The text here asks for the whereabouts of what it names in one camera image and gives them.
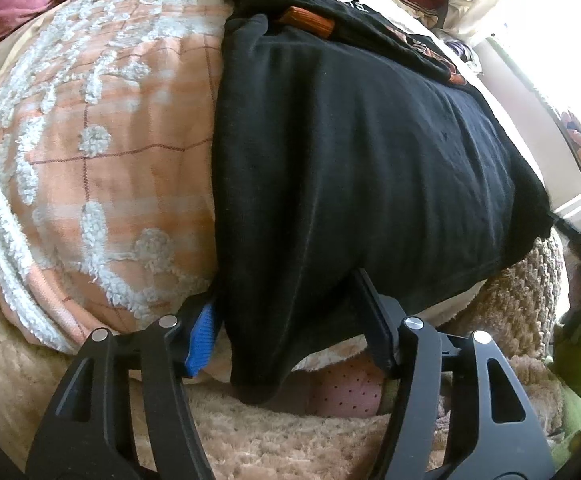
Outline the black long-sleeve shirt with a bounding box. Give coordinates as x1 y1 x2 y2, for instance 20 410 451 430
210 0 553 406

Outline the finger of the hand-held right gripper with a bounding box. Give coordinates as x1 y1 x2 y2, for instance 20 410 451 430
545 209 581 255

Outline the cream curtain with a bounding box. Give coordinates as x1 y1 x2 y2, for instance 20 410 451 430
444 0 527 47

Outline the pink dotted cloth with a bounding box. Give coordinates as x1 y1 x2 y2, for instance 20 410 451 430
310 362 387 418

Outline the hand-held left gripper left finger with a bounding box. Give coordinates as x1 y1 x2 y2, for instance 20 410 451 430
25 295 224 480

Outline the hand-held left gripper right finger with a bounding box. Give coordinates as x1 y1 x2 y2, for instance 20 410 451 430
350 267 556 480

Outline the fuzzy beige blanket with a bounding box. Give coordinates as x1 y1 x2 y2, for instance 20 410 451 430
0 237 577 480

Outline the peach checked fleece blanket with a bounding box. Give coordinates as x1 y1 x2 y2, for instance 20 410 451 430
0 0 553 361

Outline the window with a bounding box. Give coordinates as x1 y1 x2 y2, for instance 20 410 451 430
490 0 581 126

